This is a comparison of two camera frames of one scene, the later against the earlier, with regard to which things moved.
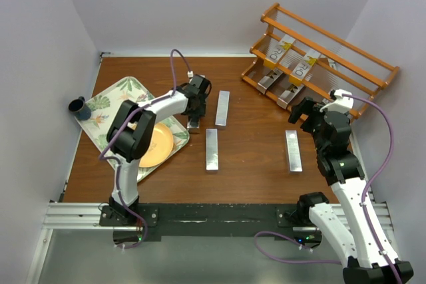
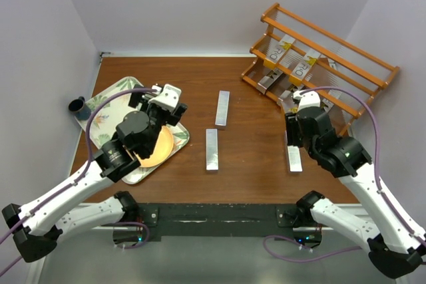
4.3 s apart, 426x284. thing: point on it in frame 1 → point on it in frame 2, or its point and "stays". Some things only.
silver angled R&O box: [268, 80] stays
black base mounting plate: [156, 220] stays
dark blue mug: [80, 108] stays
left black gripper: [201, 110] → [176, 116]
